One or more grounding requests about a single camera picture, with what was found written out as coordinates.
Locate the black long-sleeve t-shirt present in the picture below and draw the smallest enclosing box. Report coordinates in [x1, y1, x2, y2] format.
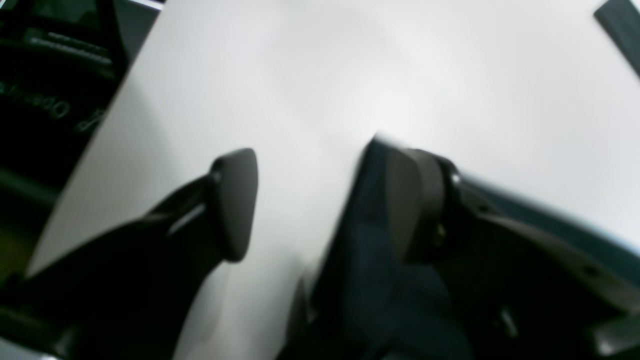
[275, 0, 640, 360]

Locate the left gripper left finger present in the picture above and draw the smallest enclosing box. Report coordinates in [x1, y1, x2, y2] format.
[1, 148, 259, 360]

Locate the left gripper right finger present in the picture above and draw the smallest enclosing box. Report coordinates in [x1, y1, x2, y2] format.
[385, 148, 640, 360]

